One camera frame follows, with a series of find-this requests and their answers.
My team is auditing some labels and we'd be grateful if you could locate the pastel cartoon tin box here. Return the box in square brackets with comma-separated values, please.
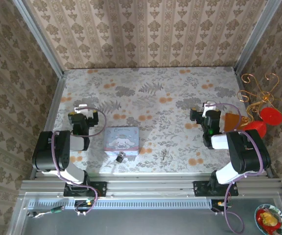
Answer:
[103, 126, 140, 157]

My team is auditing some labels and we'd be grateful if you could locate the black padlock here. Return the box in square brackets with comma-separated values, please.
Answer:
[116, 151, 127, 164]

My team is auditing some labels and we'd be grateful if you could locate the orange brown board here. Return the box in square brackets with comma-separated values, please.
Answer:
[223, 112, 246, 133]

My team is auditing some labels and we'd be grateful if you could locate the red cone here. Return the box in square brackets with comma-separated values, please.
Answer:
[239, 120, 268, 142]

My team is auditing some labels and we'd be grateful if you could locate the floral tablecloth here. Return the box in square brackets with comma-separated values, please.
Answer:
[54, 67, 266, 175]

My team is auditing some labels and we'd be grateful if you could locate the red disc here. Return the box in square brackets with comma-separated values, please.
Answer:
[260, 106, 282, 127]

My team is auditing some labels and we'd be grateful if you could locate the green connector plug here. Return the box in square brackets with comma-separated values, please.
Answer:
[49, 206, 66, 214]

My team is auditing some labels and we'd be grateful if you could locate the yellow food piece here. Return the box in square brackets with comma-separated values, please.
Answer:
[259, 211, 278, 226]

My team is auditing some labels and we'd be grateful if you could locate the red pepper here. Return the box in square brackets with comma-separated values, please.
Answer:
[257, 209, 282, 234]

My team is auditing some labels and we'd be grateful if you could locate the grey metal shelf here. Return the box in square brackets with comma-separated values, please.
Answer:
[8, 198, 282, 235]

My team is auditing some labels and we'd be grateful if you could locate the patterned plate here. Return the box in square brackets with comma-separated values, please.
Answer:
[254, 203, 282, 235]

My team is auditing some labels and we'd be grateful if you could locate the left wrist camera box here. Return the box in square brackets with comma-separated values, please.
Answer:
[73, 104, 88, 114]

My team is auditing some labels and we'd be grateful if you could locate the copper wire ornament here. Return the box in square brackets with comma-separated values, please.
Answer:
[236, 72, 282, 128]

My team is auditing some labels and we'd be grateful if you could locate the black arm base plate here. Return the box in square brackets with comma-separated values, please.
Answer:
[193, 180, 239, 198]
[63, 181, 108, 198]

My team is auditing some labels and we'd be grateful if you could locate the aluminium frame post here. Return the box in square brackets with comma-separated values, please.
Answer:
[233, 0, 280, 74]
[12, 0, 66, 77]

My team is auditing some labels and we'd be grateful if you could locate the aluminium base rail beam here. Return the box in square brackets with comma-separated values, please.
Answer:
[18, 178, 282, 199]

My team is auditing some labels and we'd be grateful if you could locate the white slotted cable duct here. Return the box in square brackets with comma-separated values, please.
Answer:
[27, 198, 212, 211]

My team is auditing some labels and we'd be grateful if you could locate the black plug with cable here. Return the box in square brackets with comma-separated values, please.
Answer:
[27, 211, 51, 219]

